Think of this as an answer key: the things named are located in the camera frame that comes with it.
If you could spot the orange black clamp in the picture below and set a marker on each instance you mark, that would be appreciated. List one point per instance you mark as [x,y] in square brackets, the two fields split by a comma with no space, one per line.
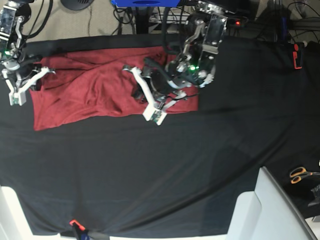
[298,50]

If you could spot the crumpled black plastic piece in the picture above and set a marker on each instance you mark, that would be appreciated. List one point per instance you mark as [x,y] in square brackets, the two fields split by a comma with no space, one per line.
[316,193]

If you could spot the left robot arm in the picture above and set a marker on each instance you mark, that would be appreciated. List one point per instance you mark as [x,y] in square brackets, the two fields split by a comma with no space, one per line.
[176,84]

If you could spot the white power strip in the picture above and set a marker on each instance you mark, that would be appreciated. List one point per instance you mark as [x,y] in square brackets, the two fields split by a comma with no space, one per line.
[157,18]

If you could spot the black stand post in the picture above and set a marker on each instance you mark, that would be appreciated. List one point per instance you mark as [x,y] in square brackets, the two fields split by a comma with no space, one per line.
[142,16]

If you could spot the black table cloth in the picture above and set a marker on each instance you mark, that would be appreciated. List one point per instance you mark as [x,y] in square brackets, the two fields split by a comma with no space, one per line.
[127,177]

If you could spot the maroon long-sleeve T-shirt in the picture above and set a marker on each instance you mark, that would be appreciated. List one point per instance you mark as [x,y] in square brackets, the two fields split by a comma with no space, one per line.
[90,84]

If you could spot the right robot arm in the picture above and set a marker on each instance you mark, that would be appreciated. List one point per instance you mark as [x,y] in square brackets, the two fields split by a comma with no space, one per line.
[13,16]

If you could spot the blue clamp at bottom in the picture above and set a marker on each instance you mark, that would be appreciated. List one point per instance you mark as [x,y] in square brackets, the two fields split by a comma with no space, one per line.
[80,232]

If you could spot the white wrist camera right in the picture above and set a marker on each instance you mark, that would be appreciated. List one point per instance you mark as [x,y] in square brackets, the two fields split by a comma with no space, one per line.
[17,98]

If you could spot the yellow-handled scissors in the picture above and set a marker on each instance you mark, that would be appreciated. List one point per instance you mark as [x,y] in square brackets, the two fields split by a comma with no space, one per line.
[300,173]

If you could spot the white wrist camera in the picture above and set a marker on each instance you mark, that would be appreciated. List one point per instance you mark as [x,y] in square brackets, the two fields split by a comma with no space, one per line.
[17,98]
[153,114]

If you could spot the dark round fan base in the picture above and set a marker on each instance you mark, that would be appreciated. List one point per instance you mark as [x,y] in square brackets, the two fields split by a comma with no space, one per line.
[76,5]

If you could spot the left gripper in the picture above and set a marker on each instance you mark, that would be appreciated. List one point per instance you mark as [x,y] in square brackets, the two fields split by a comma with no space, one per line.
[162,91]

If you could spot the blue plastic box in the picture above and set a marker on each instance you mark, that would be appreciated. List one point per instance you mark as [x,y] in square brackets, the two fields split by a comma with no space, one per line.
[145,3]

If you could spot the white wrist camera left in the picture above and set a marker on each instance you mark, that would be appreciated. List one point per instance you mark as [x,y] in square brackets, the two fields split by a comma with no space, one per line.
[153,114]

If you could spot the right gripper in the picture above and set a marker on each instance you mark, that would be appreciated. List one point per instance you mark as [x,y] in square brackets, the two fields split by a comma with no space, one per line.
[19,78]

